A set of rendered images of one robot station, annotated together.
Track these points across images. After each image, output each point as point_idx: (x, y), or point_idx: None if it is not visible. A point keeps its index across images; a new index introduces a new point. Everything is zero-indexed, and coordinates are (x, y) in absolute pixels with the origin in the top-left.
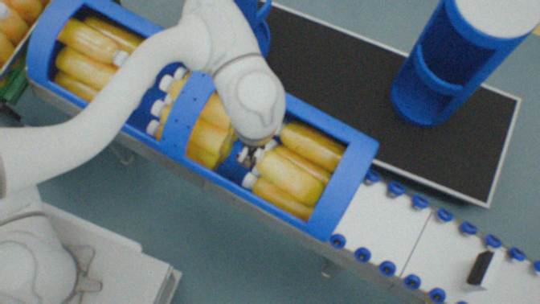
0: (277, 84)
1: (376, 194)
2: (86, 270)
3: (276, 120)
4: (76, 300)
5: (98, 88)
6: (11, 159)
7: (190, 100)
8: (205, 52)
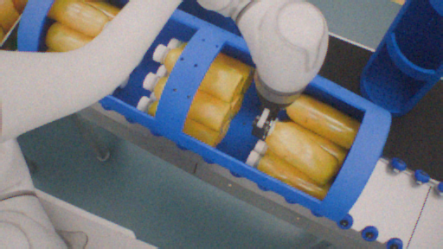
0: (323, 17)
1: (378, 171)
2: None
3: (319, 63)
4: None
5: None
6: (9, 85)
7: (189, 66)
8: None
